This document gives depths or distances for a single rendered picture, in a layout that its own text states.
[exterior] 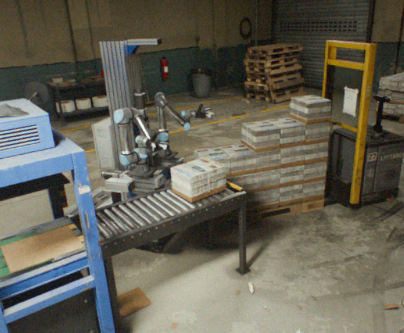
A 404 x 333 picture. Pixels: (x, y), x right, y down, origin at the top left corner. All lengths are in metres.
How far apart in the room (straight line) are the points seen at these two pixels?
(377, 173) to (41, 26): 7.66
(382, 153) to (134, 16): 7.48
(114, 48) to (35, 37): 6.12
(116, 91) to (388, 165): 3.14
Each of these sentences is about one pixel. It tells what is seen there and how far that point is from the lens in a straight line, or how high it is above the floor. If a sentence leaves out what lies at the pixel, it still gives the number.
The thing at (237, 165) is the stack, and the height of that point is 0.72.
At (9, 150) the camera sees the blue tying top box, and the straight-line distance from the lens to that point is 2.41.
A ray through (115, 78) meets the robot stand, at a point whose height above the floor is 1.69.
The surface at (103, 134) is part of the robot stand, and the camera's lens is 4.13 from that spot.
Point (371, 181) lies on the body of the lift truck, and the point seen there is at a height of 0.32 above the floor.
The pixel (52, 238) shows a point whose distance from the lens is 3.02.
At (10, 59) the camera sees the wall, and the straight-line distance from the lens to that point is 9.83.
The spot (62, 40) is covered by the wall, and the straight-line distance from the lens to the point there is 10.07.
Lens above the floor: 2.24
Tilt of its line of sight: 22 degrees down
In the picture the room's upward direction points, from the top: 3 degrees counter-clockwise
